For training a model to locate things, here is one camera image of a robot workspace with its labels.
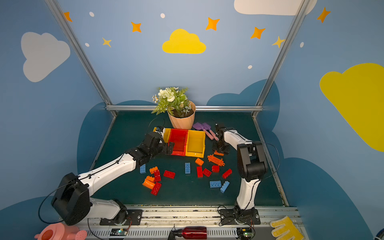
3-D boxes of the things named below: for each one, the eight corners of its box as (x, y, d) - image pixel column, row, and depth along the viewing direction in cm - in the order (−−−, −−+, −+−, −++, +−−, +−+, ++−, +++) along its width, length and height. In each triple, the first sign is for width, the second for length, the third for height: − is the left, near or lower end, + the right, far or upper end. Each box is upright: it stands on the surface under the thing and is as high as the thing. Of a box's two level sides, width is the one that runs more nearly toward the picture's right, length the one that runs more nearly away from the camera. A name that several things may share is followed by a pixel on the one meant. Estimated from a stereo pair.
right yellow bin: (186, 157, 97) (186, 153, 92) (187, 134, 109) (187, 129, 105) (206, 157, 97) (206, 153, 93) (204, 134, 109) (205, 129, 105)
